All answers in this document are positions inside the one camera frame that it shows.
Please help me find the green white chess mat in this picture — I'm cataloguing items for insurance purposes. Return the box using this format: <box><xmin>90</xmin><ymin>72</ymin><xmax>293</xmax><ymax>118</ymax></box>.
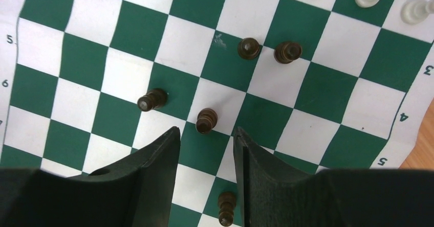
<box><xmin>1</xmin><ymin>0</ymin><xmax>433</xmax><ymax>226</ymax></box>

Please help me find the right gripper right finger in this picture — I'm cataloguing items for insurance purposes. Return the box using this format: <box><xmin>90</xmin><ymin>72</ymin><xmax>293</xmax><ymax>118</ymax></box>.
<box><xmin>233</xmin><ymin>127</ymin><xmax>433</xmax><ymax>226</ymax></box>

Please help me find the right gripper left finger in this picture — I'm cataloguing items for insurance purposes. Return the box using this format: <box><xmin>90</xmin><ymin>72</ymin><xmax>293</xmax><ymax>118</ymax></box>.
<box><xmin>1</xmin><ymin>127</ymin><xmax>181</xmax><ymax>226</ymax></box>

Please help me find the dark chess pawn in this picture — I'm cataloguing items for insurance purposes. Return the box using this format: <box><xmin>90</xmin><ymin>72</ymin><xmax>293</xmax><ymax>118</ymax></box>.
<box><xmin>274</xmin><ymin>41</ymin><xmax>302</xmax><ymax>64</ymax></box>
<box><xmin>237</xmin><ymin>37</ymin><xmax>262</xmax><ymax>60</ymax></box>
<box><xmin>218</xmin><ymin>191</ymin><xmax>236</xmax><ymax>226</ymax></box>
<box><xmin>137</xmin><ymin>88</ymin><xmax>168</xmax><ymax>112</ymax></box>
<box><xmin>196</xmin><ymin>108</ymin><xmax>218</xmax><ymax>134</ymax></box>

